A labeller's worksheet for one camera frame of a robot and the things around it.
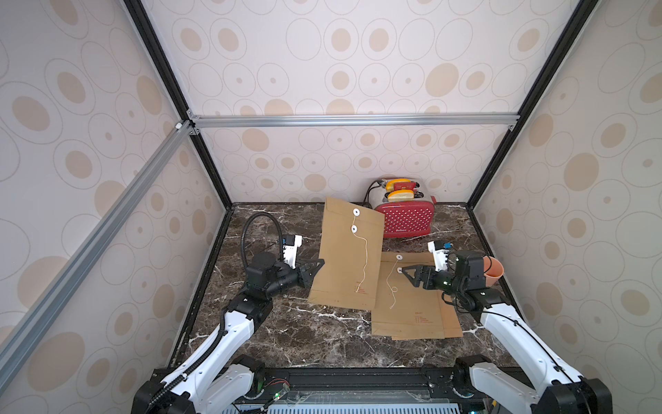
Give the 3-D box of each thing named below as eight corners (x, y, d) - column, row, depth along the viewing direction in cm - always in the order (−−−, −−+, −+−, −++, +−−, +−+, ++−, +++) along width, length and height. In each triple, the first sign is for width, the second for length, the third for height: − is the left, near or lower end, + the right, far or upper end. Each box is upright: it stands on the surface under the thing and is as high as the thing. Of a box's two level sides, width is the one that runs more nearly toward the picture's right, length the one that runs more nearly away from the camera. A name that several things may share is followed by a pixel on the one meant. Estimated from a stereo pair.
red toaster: (370, 240, 109) (376, 203, 92) (368, 215, 119) (373, 177, 102) (424, 240, 109) (440, 203, 92) (417, 214, 119) (430, 177, 102)
